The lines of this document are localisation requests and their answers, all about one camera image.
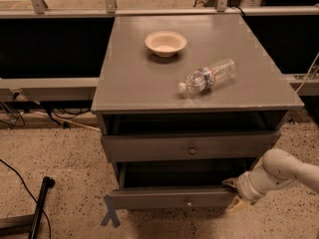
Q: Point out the beige paper bowl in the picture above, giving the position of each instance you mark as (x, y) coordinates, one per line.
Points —
(165, 44)

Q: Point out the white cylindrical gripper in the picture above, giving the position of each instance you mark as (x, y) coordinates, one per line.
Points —
(241, 187)

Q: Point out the grey wooden drawer cabinet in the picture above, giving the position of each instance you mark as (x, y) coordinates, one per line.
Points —
(137, 92)

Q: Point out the black metal stand leg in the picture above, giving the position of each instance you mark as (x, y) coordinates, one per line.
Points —
(29, 224)

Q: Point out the blue tape X mark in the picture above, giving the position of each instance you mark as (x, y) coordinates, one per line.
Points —
(111, 215)

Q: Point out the grey top drawer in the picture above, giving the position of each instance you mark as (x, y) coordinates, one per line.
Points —
(187, 146)

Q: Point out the grey drawer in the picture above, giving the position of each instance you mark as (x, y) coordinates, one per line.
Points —
(187, 146)
(177, 183)

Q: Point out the clear plastic water bottle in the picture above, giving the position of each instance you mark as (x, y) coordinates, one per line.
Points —
(207, 77)

